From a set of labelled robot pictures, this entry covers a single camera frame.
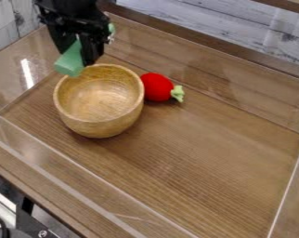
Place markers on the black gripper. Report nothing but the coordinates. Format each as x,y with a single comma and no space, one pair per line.
70,17

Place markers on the green foam block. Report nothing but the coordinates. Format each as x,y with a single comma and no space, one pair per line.
69,63

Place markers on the wooden brown bowl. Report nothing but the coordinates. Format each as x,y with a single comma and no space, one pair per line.
100,103

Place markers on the red plush strawberry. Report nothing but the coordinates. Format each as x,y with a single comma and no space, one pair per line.
160,89

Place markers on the clear acrylic wall panel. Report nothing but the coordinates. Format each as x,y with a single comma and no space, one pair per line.
94,208

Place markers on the black table leg frame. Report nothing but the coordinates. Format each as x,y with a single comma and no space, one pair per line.
17,223

